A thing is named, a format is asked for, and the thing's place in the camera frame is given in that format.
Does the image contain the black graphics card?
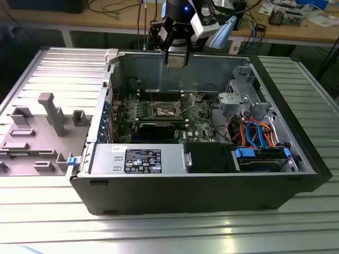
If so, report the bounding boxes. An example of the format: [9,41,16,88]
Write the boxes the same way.
[136,121,176,140]

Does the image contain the black open PC case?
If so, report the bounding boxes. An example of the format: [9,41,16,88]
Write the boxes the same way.
[69,49,333,216]

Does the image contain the silver metal drive bracket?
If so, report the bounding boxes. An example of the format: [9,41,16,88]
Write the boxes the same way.
[217,92,251,116]

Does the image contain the grey plastic bay bracket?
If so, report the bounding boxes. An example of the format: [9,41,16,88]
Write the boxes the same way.
[248,102,274,119]

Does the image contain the blue flat data wire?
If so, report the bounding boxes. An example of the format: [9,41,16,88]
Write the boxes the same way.
[245,120,268,150]

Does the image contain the silver power supply unit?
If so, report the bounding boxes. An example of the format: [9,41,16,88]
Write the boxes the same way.
[89,143,188,176]

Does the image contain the white paper sheets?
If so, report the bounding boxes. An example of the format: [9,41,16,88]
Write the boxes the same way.
[307,14,338,27]

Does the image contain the blue box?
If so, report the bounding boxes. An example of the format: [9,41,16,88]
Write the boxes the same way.
[296,0,329,8]

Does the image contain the grey case release latch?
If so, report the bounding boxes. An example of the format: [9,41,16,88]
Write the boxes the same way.
[104,49,119,66]

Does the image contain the black power supply label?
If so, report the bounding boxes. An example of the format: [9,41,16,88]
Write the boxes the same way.
[124,148,162,174]

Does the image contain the orange power wire bundle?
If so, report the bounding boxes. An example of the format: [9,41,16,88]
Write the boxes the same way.
[226,116,279,149]

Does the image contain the metal heatsink cooler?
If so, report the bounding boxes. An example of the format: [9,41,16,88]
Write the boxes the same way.
[267,7,286,26]

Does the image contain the black RAM slot row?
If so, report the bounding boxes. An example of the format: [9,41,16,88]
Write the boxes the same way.
[124,116,189,125]
[137,89,185,103]

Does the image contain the grey drive cage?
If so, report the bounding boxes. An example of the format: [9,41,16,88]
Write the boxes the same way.
[227,65,257,96]

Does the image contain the hard disk blue carrier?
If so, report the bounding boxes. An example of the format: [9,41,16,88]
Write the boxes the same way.
[231,147,291,173]

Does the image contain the wooden workbench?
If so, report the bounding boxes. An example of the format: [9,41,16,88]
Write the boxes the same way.
[0,0,339,48]

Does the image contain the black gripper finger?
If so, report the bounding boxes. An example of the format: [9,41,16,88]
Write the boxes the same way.
[182,24,193,67]
[149,21,176,66]

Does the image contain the CPU socket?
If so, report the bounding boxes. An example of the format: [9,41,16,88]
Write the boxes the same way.
[149,100,185,119]

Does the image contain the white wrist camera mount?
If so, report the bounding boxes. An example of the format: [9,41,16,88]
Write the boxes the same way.
[190,7,221,41]

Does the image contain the green motherboard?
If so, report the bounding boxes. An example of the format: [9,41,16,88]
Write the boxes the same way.
[111,91,220,145]

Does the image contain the grey plastic parts rack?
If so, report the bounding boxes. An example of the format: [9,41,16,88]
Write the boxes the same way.
[0,92,93,177]

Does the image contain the black monitor base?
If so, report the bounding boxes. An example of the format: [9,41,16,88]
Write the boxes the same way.
[5,0,85,14]

